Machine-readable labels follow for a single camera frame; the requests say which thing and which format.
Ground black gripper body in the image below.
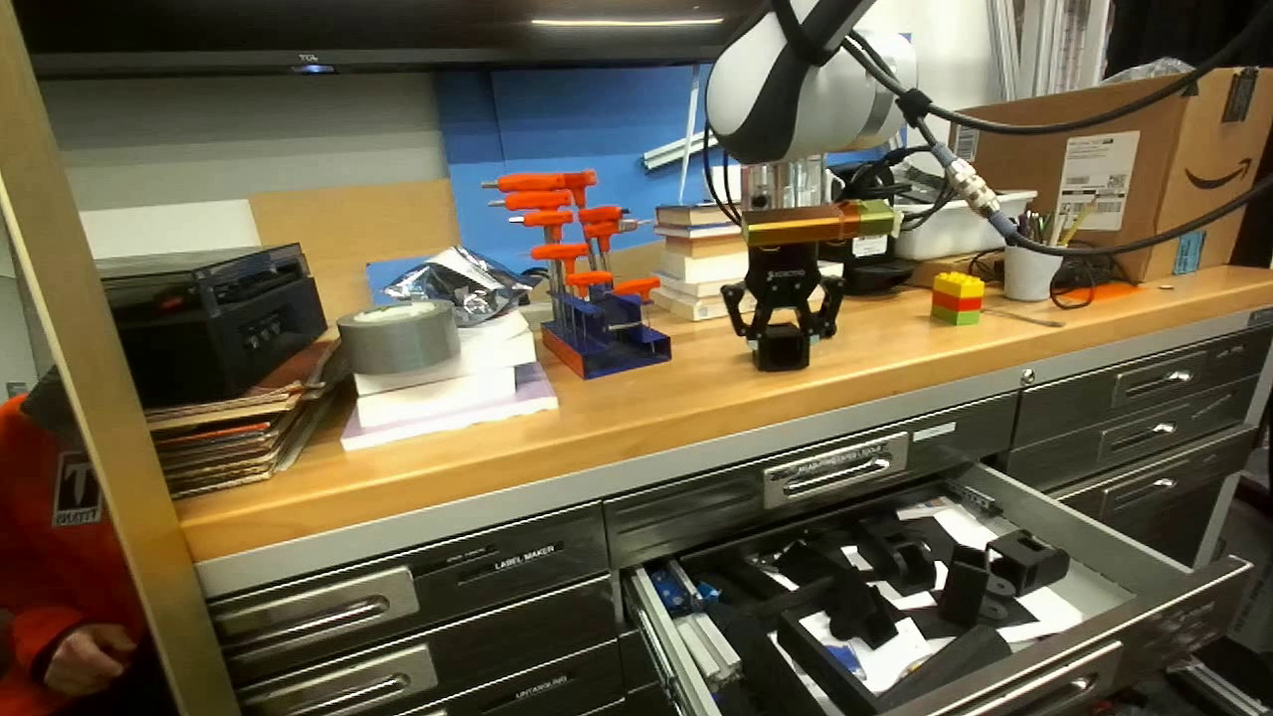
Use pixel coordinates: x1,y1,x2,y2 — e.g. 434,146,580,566
726,242,838,339

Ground black bracket part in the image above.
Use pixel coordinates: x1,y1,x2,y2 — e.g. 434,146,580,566
938,543,986,628

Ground black cube part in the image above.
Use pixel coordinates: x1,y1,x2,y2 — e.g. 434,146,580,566
755,321,812,370

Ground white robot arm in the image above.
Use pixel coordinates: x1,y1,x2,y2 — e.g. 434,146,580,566
708,0,1269,253

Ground open grey tool drawer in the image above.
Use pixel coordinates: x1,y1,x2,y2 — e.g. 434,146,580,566
625,464,1250,716

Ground stack of books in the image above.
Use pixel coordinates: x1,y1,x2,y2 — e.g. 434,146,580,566
657,205,749,321

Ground black label printer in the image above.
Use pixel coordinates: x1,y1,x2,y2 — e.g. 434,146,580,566
838,158,909,295

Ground stacked toy blocks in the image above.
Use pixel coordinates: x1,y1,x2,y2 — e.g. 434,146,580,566
932,269,986,325

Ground orange hex key set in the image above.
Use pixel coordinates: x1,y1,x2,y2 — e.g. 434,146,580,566
489,172,671,379

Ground white pen cup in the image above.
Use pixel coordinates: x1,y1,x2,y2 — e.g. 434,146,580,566
1003,211,1063,303

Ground white paper stack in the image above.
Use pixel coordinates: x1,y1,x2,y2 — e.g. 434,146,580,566
343,311,556,451

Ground cardboard box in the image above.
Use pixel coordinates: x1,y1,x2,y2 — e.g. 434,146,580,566
950,66,1273,282

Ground black equipment case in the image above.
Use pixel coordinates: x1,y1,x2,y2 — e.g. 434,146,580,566
100,242,327,406

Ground black monitor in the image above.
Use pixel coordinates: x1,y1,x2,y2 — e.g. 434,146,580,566
11,0,766,74

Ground person in red jacket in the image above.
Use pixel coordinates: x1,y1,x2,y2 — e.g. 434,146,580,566
0,399,173,716

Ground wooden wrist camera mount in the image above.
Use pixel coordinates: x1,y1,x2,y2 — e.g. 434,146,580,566
743,197,899,248

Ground black cable loop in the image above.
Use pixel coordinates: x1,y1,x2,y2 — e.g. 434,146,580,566
1044,233,1128,313

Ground grey duct tape roll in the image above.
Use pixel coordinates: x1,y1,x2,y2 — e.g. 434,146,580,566
339,303,457,375

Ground wooden post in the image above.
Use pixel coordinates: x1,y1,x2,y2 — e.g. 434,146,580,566
0,0,237,716

